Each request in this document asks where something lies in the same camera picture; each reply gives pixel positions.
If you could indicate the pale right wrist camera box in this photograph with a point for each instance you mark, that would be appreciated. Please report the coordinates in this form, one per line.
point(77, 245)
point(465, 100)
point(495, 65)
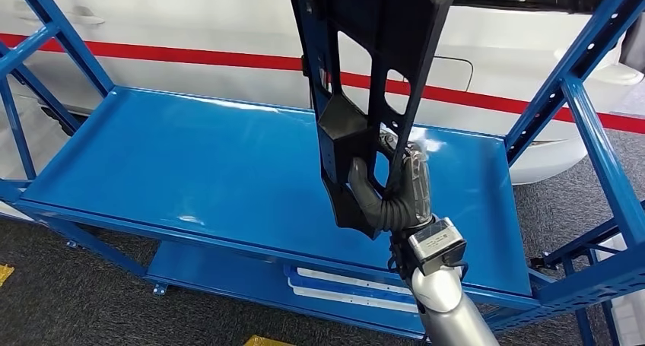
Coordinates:
point(436, 238)

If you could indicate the black plastic plate bracket part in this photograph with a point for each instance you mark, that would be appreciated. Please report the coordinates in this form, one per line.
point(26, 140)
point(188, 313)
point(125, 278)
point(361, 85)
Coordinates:
point(403, 21)

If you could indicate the white car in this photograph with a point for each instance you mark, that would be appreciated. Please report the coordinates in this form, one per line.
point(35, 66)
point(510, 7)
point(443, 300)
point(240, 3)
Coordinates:
point(201, 16)

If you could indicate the blue metal shelf rack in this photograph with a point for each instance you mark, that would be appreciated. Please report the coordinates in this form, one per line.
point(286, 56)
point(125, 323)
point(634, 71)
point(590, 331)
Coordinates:
point(176, 157)

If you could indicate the red barrier belt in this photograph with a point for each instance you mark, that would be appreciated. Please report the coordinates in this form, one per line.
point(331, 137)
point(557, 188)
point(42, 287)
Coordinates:
point(176, 56)
point(504, 104)

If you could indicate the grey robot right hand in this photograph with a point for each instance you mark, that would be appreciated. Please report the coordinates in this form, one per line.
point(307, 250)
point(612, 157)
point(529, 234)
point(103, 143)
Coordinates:
point(413, 192)

